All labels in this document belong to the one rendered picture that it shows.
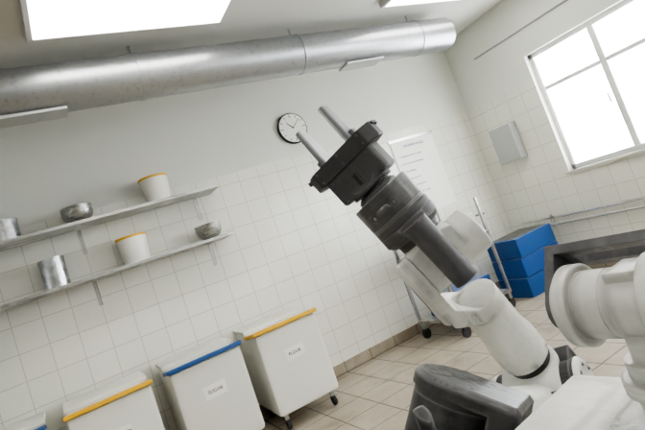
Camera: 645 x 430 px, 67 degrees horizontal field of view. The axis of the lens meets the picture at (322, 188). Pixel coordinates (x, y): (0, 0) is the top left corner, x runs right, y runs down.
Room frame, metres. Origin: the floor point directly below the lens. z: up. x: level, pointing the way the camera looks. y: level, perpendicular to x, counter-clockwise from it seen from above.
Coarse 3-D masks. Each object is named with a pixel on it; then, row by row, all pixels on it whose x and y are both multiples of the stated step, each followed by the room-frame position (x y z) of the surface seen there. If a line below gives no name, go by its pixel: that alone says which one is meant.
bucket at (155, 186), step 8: (152, 176) 3.89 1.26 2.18; (160, 176) 3.94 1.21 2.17; (144, 184) 3.91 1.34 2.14; (152, 184) 3.90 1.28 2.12; (160, 184) 3.93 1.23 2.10; (168, 184) 4.02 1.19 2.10; (144, 192) 3.93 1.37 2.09; (152, 192) 3.90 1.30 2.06; (160, 192) 3.92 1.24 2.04; (168, 192) 3.98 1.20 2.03; (152, 200) 3.91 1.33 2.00
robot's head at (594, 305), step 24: (576, 264) 0.39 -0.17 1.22; (624, 264) 0.36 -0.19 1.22; (576, 288) 0.37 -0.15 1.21; (600, 288) 0.36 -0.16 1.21; (624, 288) 0.34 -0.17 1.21; (576, 312) 0.37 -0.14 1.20; (600, 312) 0.36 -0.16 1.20; (624, 312) 0.34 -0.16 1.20; (576, 336) 0.37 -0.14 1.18; (600, 336) 0.37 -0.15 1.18; (624, 336) 0.35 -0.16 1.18; (624, 360) 0.37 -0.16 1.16; (624, 384) 0.36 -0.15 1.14
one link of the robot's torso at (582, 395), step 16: (576, 384) 0.45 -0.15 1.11; (592, 384) 0.44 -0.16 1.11; (608, 384) 0.43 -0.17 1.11; (560, 400) 0.43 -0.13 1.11; (576, 400) 0.42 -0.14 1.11; (592, 400) 0.41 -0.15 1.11; (608, 400) 0.40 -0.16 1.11; (624, 400) 0.40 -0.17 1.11; (640, 400) 0.35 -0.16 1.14; (416, 416) 0.39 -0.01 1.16; (544, 416) 0.42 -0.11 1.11; (560, 416) 0.41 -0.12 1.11; (576, 416) 0.40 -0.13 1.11; (592, 416) 0.39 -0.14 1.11; (608, 416) 0.38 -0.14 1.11; (624, 416) 0.38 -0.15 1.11; (640, 416) 0.37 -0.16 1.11
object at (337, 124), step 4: (320, 108) 0.66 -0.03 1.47; (324, 108) 0.66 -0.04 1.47; (328, 108) 0.67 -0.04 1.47; (320, 112) 0.66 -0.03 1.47; (324, 112) 0.66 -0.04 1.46; (328, 112) 0.66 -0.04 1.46; (332, 112) 0.67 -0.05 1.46; (324, 116) 0.66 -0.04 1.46; (328, 116) 0.66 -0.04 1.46; (332, 116) 0.66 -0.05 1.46; (336, 116) 0.67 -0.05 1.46; (328, 120) 0.66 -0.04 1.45; (332, 120) 0.65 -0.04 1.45; (336, 120) 0.66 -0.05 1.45; (340, 120) 0.67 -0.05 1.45; (332, 124) 0.66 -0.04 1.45; (336, 124) 0.65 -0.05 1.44; (340, 124) 0.66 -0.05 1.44; (344, 124) 0.67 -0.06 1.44; (336, 128) 0.65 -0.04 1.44; (340, 128) 0.65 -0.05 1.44; (344, 128) 0.66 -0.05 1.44; (348, 128) 0.68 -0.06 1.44; (352, 128) 0.67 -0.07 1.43; (340, 132) 0.65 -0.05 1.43; (344, 132) 0.65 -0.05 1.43; (348, 132) 0.66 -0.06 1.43; (352, 132) 0.66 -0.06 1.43; (344, 136) 0.65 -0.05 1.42; (348, 136) 0.65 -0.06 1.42
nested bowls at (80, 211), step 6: (78, 204) 3.62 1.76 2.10; (84, 204) 3.66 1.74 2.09; (90, 204) 3.73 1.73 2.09; (60, 210) 3.63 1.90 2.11; (66, 210) 3.60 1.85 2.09; (72, 210) 3.60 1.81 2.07; (78, 210) 3.62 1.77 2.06; (84, 210) 3.65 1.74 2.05; (90, 210) 3.70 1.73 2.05; (66, 216) 3.61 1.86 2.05; (72, 216) 3.61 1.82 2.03; (78, 216) 3.62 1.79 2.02; (84, 216) 3.66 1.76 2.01; (90, 216) 3.72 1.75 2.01; (66, 222) 3.65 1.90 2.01; (72, 222) 3.64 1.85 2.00
